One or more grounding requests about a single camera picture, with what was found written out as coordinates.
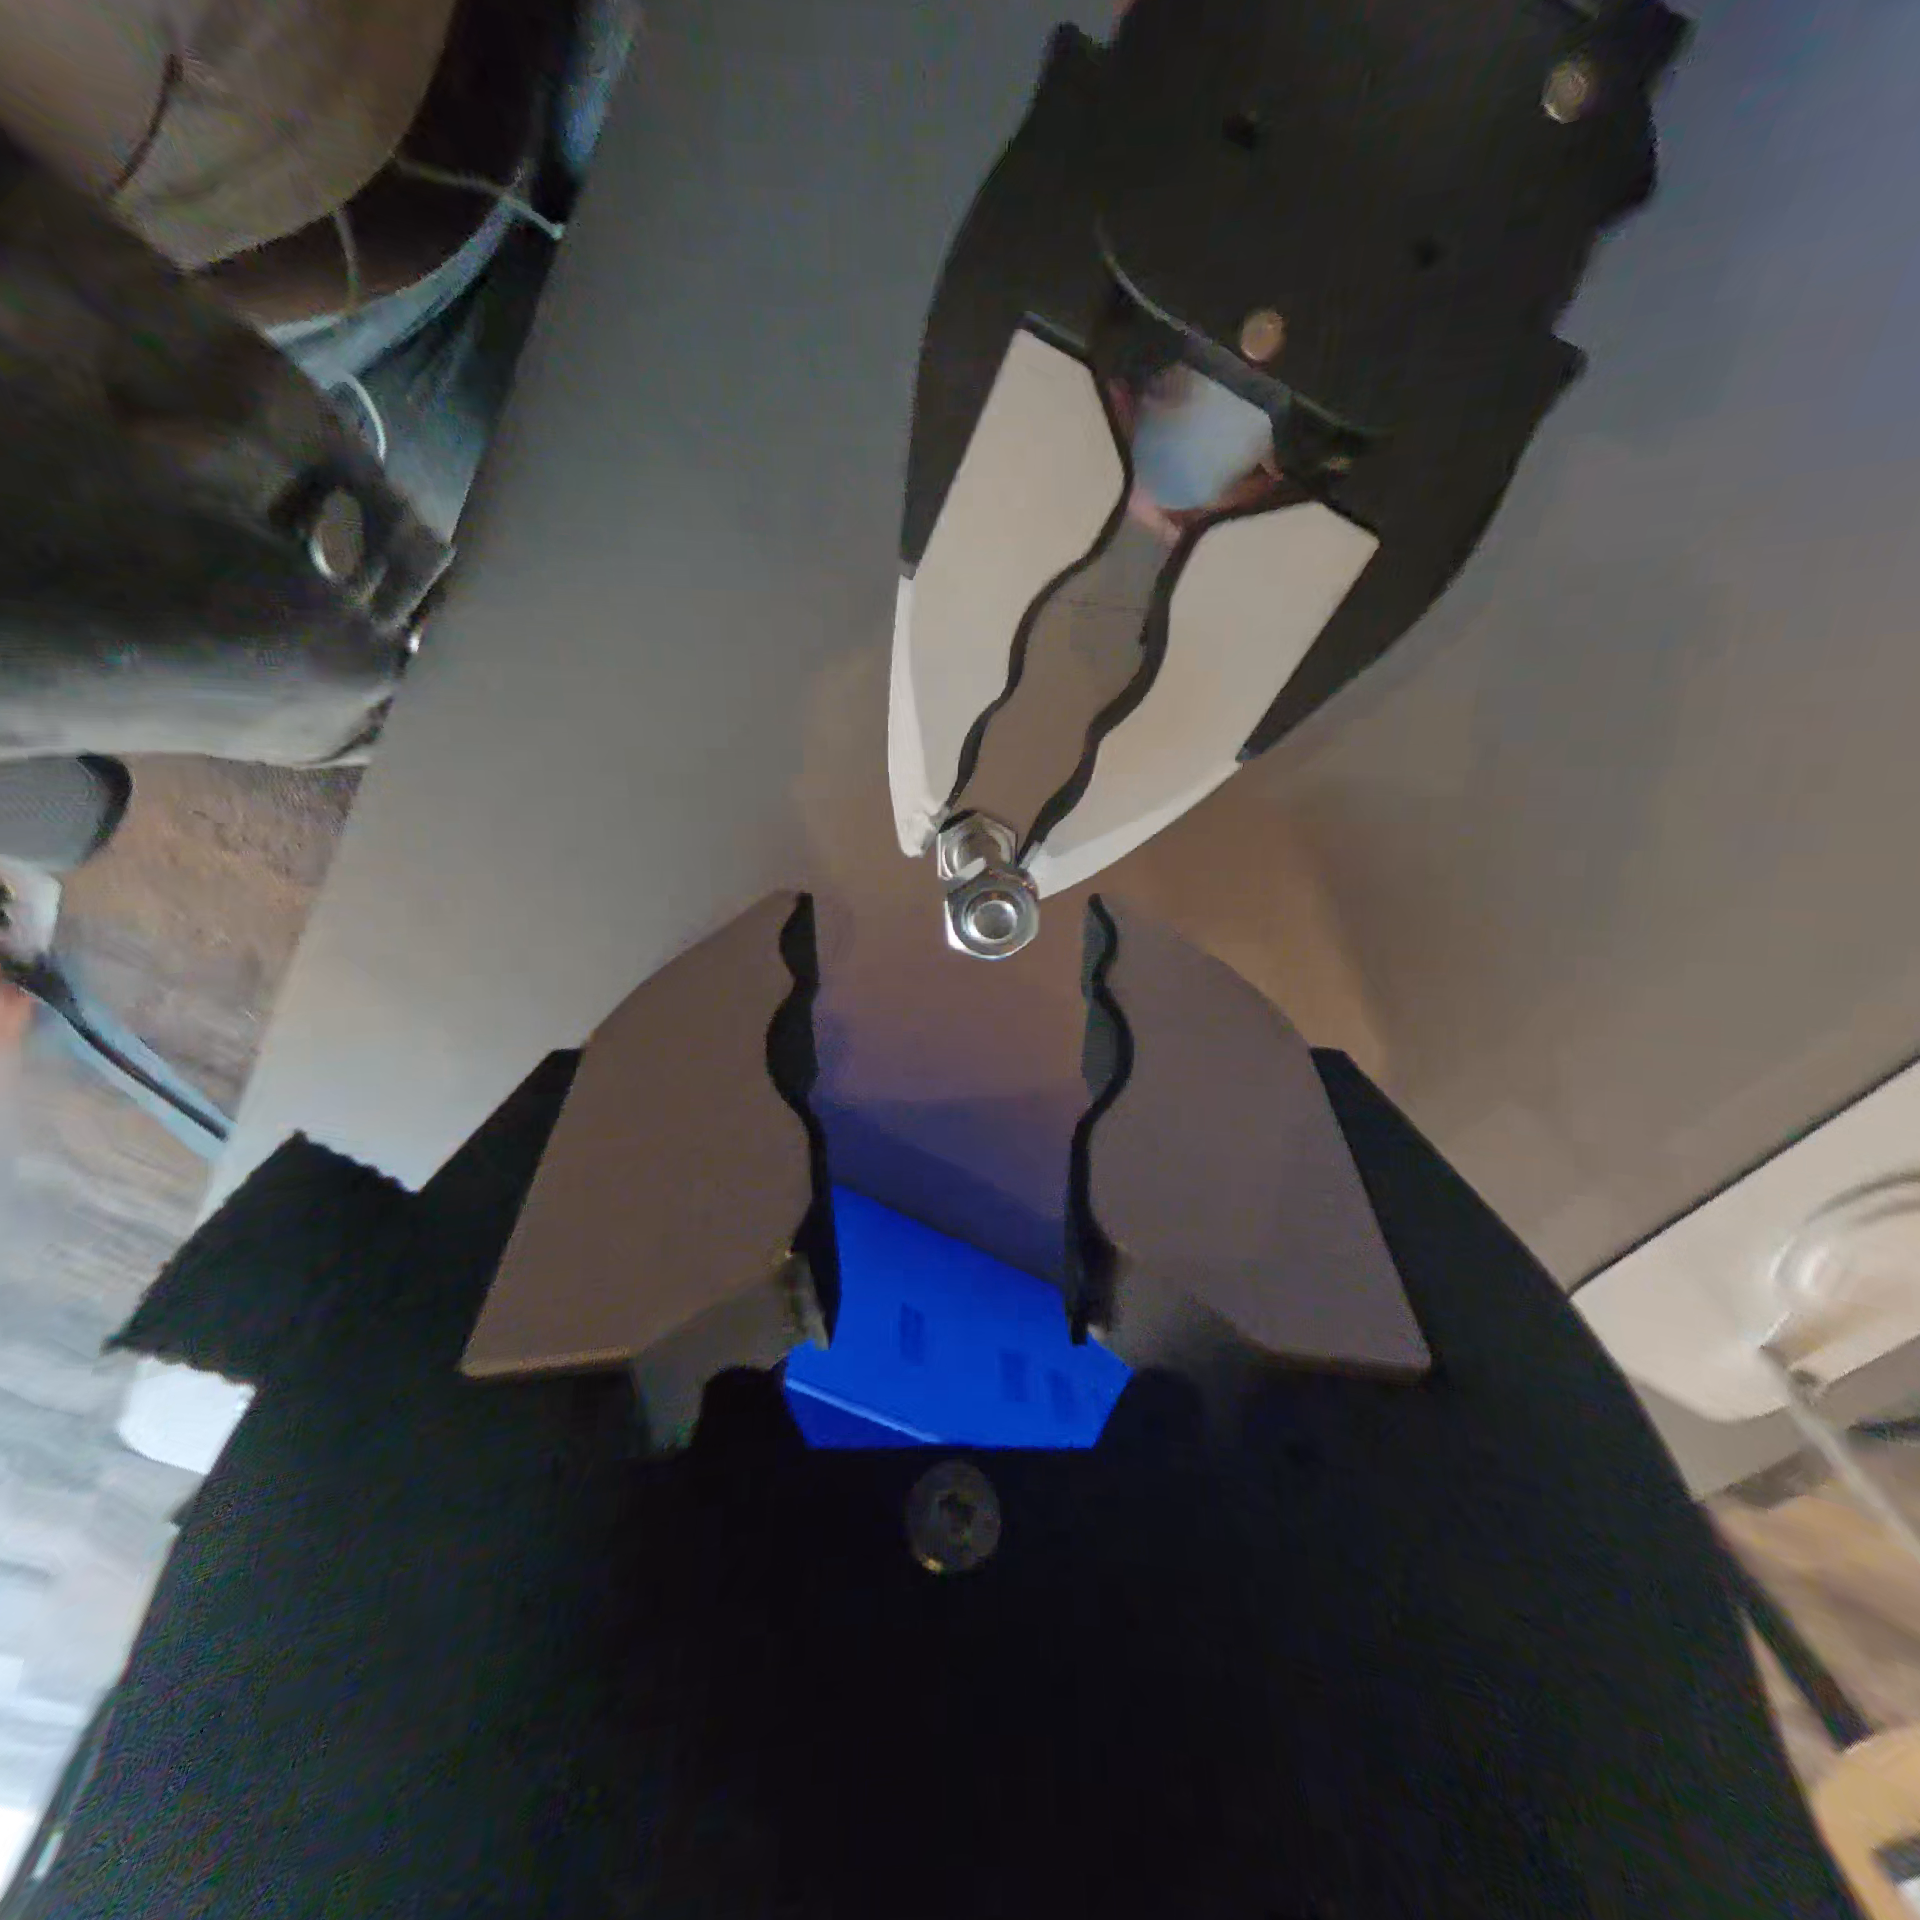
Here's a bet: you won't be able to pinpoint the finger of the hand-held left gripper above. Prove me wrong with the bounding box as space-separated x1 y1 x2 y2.
889 326 1131 863
1029 493 1384 902

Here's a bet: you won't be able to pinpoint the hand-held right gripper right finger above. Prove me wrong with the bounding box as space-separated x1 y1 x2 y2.
1063 894 1434 1381

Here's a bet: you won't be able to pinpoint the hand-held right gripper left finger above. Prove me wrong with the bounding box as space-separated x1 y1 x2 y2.
458 889 842 1453

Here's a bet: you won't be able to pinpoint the steel hex bolt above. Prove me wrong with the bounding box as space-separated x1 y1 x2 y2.
933 807 1036 889

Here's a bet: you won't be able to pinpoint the blue plastic bin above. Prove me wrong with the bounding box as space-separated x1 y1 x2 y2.
778 1183 1138 1453

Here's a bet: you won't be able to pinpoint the steel hex nut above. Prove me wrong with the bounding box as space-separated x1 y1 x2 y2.
944 867 1045 963

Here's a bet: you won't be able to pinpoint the blue jeans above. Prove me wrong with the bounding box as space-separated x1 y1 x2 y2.
279 0 641 511

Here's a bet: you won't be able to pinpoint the grey denim jacket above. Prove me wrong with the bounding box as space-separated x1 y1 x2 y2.
0 135 458 771

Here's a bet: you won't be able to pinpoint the beige shirt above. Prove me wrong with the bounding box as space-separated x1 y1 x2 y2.
0 0 468 288

